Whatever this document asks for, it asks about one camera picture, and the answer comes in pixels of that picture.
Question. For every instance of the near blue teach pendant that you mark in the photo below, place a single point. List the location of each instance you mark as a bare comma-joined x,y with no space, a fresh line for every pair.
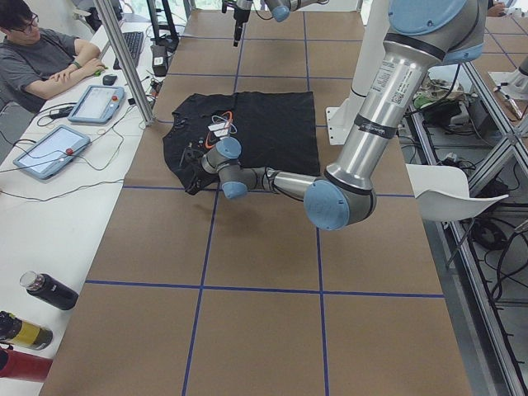
52,153

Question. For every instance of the black keyboard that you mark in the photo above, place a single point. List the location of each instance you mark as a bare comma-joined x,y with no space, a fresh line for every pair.
134,41

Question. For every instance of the blue teach pendant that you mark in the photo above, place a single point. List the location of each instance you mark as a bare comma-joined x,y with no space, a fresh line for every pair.
52,153
97,105

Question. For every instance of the aluminium frame post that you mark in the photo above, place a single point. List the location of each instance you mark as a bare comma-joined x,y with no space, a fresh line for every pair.
117,41

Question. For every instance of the white plastic chair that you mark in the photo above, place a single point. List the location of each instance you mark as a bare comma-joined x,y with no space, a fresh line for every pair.
442,193

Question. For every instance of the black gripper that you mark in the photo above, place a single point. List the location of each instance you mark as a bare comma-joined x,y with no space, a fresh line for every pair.
193,180
238,15

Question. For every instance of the seated person grey shirt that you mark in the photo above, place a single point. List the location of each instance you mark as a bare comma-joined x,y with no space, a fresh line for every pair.
38,64

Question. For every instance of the black computer mouse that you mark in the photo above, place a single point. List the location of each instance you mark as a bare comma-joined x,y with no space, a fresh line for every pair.
109,80

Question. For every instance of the black water bottle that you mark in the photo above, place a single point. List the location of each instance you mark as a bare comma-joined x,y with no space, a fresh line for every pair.
48,289

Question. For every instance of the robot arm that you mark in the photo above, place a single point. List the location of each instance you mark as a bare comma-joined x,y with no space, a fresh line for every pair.
280,10
420,35

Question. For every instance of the white pedestal column base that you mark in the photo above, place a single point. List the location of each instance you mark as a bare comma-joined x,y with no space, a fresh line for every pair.
340,119

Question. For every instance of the black graphic t-shirt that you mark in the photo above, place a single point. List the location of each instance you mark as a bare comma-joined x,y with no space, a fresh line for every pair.
275,130

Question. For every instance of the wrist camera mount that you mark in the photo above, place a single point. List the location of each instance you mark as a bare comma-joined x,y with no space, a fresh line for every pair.
192,153

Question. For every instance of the yellow black bottle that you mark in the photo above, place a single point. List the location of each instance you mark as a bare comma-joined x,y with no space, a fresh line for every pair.
19,332

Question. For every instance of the far blue teach pendant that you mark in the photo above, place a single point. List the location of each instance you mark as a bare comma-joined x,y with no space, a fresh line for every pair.
97,105

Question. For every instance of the red bottle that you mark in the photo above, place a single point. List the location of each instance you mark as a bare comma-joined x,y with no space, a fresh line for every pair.
16,365

